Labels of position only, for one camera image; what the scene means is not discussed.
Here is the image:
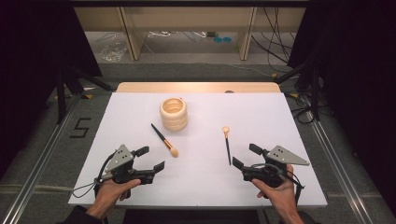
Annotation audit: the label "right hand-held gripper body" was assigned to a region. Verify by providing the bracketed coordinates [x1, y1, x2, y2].
[242, 145, 311, 189]

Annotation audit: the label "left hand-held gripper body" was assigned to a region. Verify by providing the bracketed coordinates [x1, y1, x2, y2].
[93, 144, 156, 189]

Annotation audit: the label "large black-handled makeup brush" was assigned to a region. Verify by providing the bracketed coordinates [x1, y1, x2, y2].
[150, 122, 179, 159]

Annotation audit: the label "small thin makeup brush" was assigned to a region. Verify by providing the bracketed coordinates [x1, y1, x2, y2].
[221, 125, 233, 166]

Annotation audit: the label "cream ringed brush holder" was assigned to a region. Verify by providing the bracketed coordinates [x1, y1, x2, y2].
[159, 97, 189, 132]

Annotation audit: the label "person's left hand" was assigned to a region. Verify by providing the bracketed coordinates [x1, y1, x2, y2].
[86, 178, 142, 220]

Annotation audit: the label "person's right hand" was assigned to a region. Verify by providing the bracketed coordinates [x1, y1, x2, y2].
[251, 163, 302, 218]

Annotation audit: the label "white board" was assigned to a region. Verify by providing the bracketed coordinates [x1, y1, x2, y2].
[67, 91, 329, 209]

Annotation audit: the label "black tripod stand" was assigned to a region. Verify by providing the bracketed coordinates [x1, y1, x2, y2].
[274, 52, 322, 122]
[55, 64, 117, 125]

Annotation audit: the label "wooden table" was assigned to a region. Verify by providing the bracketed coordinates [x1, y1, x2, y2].
[116, 81, 282, 94]

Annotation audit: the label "clear plastic bag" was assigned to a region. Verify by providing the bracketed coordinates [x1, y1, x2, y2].
[99, 41, 129, 63]

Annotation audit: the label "dark curtain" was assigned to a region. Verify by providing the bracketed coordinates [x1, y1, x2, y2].
[288, 0, 396, 216]
[0, 0, 103, 180]

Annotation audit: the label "wooden shelf unit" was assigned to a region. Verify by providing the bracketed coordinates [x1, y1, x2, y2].
[74, 6, 307, 62]

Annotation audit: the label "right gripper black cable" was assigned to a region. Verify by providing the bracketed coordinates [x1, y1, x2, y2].
[251, 162, 305, 206]

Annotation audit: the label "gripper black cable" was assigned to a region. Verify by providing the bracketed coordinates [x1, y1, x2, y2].
[72, 151, 117, 199]
[251, 162, 305, 206]

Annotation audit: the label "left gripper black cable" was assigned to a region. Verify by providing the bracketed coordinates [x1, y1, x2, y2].
[72, 151, 117, 199]

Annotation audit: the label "black cables on floor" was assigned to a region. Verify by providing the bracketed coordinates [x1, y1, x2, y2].
[285, 91, 332, 125]

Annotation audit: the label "aluminium floor rail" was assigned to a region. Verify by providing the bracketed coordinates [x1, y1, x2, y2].
[0, 95, 82, 224]
[306, 111, 375, 224]

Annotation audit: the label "hanging black cables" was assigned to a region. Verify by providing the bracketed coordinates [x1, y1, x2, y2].
[250, 7, 297, 75]

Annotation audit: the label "white cable bundle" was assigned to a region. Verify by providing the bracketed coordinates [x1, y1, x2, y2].
[147, 30, 172, 39]

